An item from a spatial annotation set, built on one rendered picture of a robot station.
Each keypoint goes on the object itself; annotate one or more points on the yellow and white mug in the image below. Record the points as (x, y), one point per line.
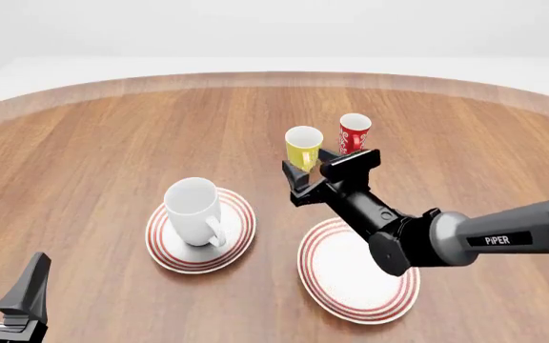
(303, 144)

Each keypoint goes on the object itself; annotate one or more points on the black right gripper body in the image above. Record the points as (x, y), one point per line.
(313, 193)

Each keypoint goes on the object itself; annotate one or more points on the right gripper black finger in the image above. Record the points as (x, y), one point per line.
(329, 154)
(295, 176)

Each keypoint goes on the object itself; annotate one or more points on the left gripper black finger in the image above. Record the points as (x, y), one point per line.
(29, 293)

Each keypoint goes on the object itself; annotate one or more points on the white plate with red rings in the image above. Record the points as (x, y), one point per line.
(346, 275)
(241, 228)

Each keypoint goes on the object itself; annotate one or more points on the red patterned mug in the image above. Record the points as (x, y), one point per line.
(353, 137)

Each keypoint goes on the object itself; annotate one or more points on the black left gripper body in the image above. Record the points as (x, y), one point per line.
(12, 332)

